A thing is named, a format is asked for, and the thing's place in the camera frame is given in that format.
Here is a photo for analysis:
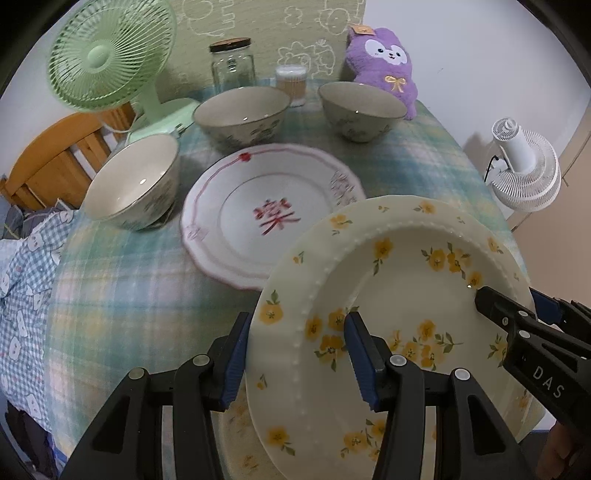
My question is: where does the wooden headboard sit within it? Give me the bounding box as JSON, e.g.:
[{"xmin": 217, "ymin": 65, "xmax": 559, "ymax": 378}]
[{"xmin": 0, "ymin": 111, "xmax": 134, "ymax": 210}]

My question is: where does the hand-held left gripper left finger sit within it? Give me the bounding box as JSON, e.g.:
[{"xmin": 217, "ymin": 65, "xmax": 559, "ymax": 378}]
[{"xmin": 60, "ymin": 311, "xmax": 252, "ymax": 480}]

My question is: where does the purple plush toy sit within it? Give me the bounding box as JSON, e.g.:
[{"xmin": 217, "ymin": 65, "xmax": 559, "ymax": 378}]
[{"xmin": 342, "ymin": 25, "xmax": 419, "ymax": 121}]

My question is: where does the white fan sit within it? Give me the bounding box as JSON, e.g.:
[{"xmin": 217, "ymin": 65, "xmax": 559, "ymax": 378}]
[{"xmin": 482, "ymin": 117, "xmax": 563, "ymax": 213}]

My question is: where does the blue checked printed blanket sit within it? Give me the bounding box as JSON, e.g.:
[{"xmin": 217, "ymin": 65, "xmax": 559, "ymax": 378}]
[{"xmin": 0, "ymin": 208, "xmax": 75, "ymax": 444}]

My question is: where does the white plate with red rim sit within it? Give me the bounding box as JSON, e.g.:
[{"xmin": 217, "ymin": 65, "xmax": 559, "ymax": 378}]
[{"xmin": 180, "ymin": 143, "xmax": 365, "ymax": 291}]

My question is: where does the green desk fan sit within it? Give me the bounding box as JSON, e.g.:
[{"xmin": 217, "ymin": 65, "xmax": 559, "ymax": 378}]
[{"xmin": 48, "ymin": 0, "xmax": 201, "ymax": 146}]

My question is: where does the green wall sticker sheet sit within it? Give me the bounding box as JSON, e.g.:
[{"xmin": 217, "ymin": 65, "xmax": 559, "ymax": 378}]
[{"xmin": 161, "ymin": 0, "xmax": 368, "ymax": 93}]

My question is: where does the glass jar with dark lid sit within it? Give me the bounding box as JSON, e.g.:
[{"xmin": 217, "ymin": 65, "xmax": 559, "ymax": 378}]
[{"xmin": 209, "ymin": 39, "xmax": 257, "ymax": 90}]

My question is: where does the grey cloth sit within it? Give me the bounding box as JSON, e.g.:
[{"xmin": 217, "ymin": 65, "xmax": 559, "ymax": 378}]
[{"xmin": 0, "ymin": 175, "xmax": 70, "ymax": 241}]

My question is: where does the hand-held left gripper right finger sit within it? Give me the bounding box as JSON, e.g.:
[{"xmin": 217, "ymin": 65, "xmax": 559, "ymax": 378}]
[{"xmin": 343, "ymin": 311, "xmax": 525, "ymax": 480}]

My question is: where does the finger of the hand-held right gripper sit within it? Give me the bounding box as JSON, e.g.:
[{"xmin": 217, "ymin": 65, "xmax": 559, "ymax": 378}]
[
  {"xmin": 475, "ymin": 286, "xmax": 539, "ymax": 330},
  {"xmin": 530, "ymin": 287, "xmax": 591, "ymax": 342}
]

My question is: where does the floral ceramic bowl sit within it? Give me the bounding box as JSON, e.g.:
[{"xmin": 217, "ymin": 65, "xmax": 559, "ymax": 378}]
[
  {"xmin": 83, "ymin": 134, "xmax": 182, "ymax": 232},
  {"xmin": 318, "ymin": 82, "xmax": 416, "ymax": 144},
  {"xmin": 192, "ymin": 85, "xmax": 291, "ymax": 155}
]

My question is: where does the plaid tablecloth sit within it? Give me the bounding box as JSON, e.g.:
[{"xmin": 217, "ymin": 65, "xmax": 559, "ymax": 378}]
[{"xmin": 44, "ymin": 78, "xmax": 532, "ymax": 462}]

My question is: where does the dark cloth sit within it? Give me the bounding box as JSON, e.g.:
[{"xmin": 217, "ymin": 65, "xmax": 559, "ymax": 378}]
[{"xmin": 4, "ymin": 401, "xmax": 61, "ymax": 480}]

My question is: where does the black cable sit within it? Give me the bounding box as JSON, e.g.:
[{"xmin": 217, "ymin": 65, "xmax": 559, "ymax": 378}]
[{"xmin": 483, "ymin": 156, "xmax": 505, "ymax": 183}]

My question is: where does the yellow floral plate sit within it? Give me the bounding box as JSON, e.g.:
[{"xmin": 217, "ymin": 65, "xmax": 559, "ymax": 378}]
[
  {"xmin": 217, "ymin": 383, "xmax": 548, "ymax": 480},
  {"xmin": 245, "ymin": 195, "xmax": 536, "ymax": 480}
]

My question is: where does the cotton swab container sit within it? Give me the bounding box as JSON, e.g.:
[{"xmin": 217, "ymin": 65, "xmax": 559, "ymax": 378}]
[{"xmin": 276, "ymin": 65, "xmax": 308, "ymax": 108}]

